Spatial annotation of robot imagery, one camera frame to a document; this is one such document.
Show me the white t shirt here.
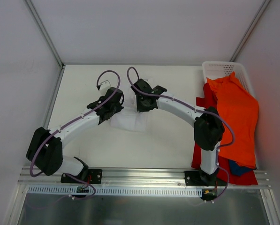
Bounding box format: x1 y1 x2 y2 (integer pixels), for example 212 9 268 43
110 76 152 132

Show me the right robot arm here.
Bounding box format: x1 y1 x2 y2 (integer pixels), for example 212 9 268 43
131 79 225 186

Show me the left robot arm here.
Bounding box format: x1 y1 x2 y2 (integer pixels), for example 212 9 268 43
26 87 124 183

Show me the red t shirt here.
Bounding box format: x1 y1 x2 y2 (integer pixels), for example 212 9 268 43
192 83 258 185

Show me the white plastic basket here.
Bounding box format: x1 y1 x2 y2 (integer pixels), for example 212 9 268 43
202 61 256 98

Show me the orange t shirt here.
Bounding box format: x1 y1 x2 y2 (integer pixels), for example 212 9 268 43
207 72 259 169

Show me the blue t shirt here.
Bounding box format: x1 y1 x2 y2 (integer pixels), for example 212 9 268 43
228 160 256 177

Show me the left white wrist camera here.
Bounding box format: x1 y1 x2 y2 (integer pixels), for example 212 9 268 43
99 80 111 95

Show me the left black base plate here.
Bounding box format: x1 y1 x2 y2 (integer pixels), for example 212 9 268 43
61 168 103 184

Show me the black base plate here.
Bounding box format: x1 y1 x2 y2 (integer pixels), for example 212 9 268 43
61 168 103 184
184 170 227 187

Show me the aluminium mounting rail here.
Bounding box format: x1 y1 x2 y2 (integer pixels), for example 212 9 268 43
17 165 272 188

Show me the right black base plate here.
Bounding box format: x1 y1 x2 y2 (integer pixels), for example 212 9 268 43
184 170 227 187

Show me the white slotted cable duct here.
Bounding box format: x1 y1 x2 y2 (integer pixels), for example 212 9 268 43
28 185 202 197

